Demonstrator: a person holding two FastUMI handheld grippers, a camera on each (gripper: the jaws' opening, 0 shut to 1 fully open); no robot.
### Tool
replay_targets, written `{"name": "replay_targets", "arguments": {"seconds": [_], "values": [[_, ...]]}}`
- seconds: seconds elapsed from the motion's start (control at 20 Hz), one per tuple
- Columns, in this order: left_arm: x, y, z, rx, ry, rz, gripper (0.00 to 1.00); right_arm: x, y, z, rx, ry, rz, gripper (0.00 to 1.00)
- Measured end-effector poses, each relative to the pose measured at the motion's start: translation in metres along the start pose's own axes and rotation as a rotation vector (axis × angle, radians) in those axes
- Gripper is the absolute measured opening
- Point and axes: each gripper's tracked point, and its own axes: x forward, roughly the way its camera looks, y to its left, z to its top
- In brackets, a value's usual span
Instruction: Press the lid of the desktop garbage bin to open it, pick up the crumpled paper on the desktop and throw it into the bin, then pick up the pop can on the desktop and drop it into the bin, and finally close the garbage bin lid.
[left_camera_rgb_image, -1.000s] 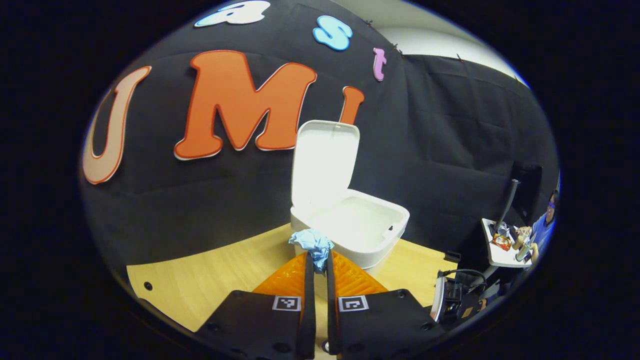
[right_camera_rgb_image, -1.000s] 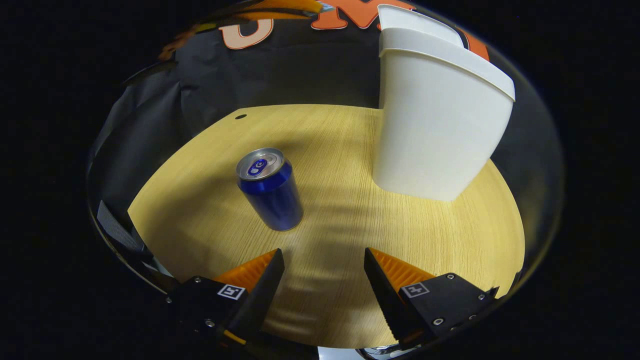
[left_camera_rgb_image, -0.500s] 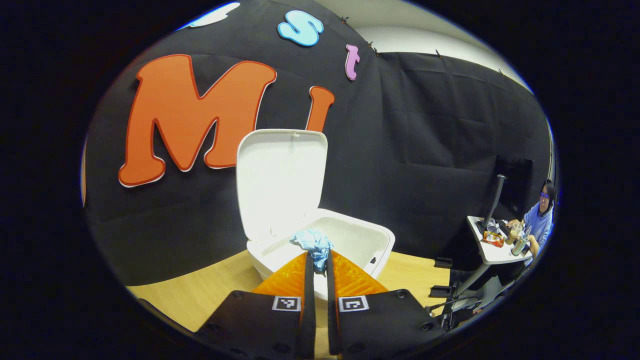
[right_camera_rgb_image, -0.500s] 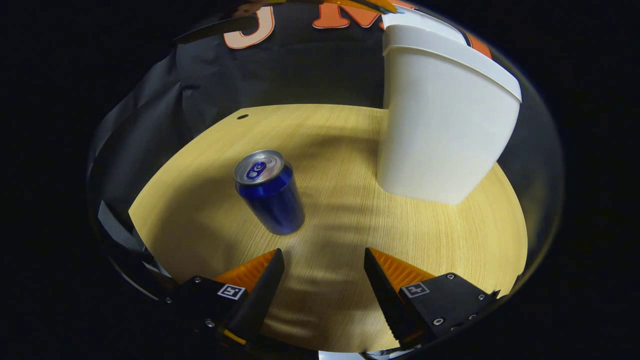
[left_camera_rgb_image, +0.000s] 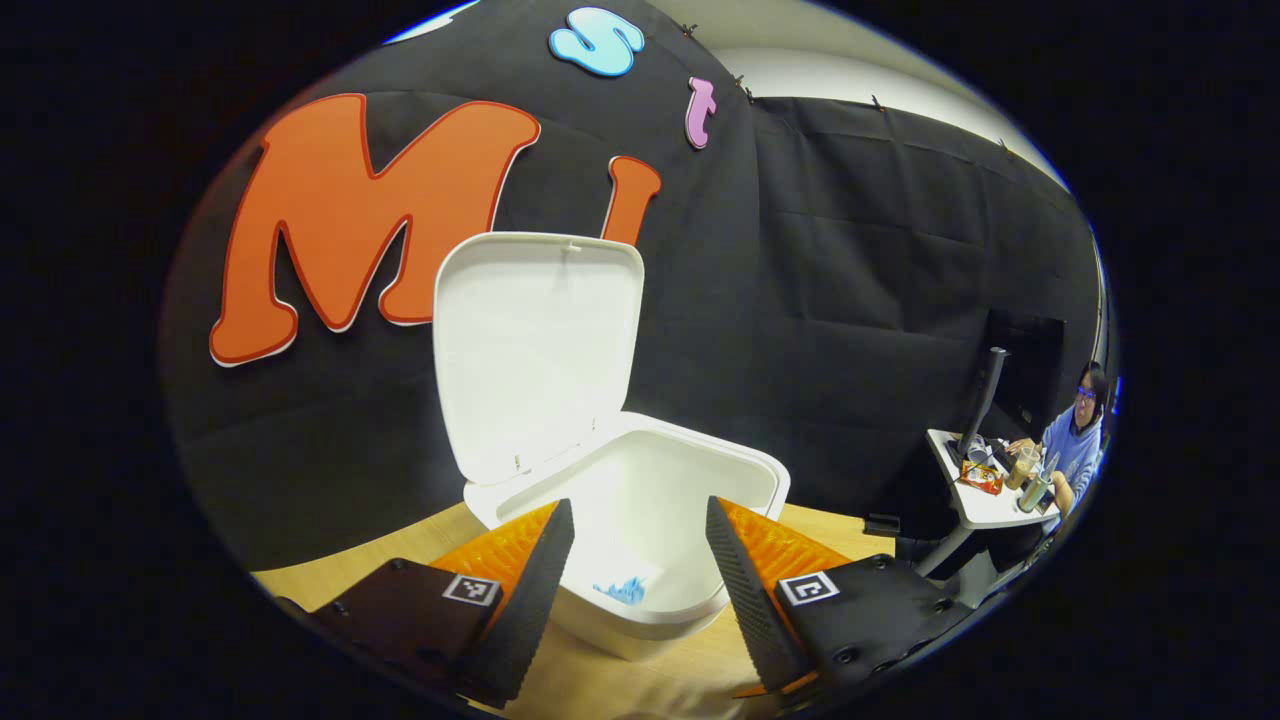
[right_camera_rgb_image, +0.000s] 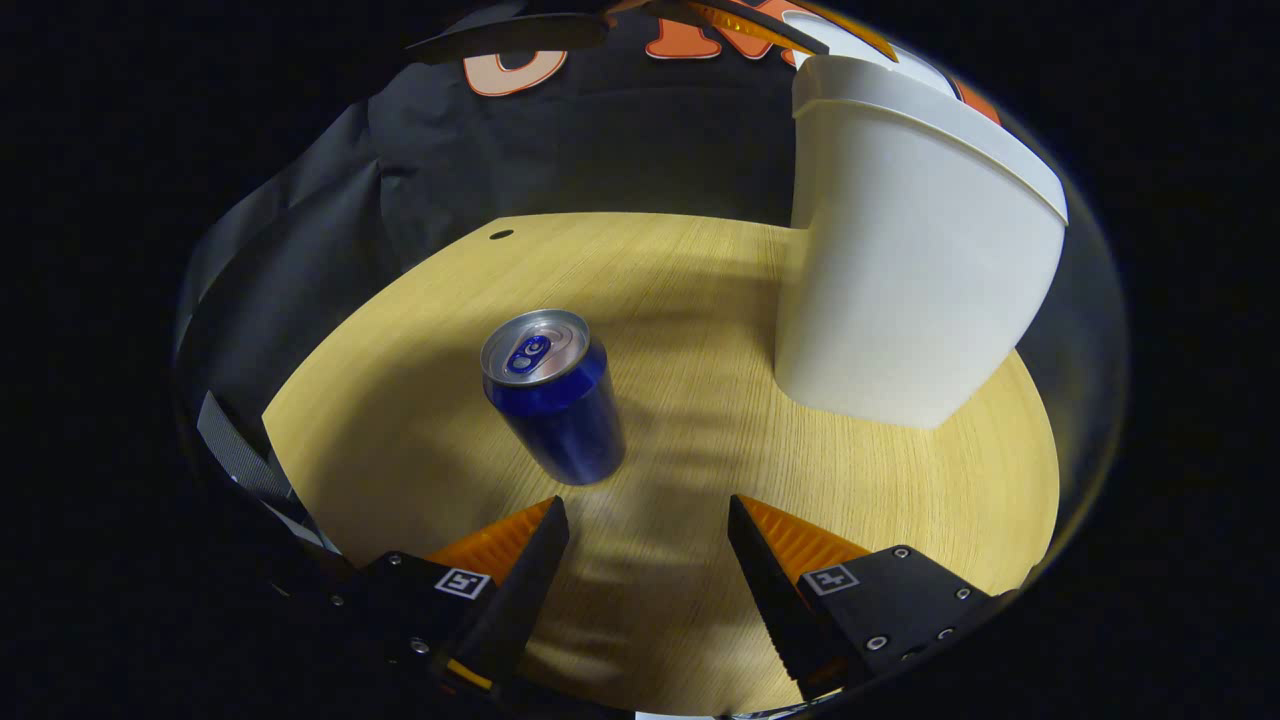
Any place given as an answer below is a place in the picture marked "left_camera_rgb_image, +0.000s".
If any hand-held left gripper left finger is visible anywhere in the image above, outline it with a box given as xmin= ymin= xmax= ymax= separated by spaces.
xmin=275 ymin=498 xmax=577 ymax=707

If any black computer monitor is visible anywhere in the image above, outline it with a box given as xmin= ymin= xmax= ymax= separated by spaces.
xmin=957 ymin=347 xmax=1011 ymax=461

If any black backdrop cloth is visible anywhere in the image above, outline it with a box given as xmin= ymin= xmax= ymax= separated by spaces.
xmin=160 ymin=0 xmax=1106 ymax=571

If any white desktop garbage bin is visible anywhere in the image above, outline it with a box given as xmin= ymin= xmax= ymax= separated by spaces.
xmin=432 ymin=232 xmax=791 ymax=663

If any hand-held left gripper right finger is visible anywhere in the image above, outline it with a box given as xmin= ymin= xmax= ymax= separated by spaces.
xmin=705 ymin=495 xmax=976 ymax=701

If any white side table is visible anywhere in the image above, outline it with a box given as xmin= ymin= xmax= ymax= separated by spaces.
xmin=928 ymin=430 xmax=1061 ymax=576

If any wooden desktop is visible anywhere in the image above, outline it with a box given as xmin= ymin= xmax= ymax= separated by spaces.
xmin=250 ymin=500 xmax=896 ymax=720

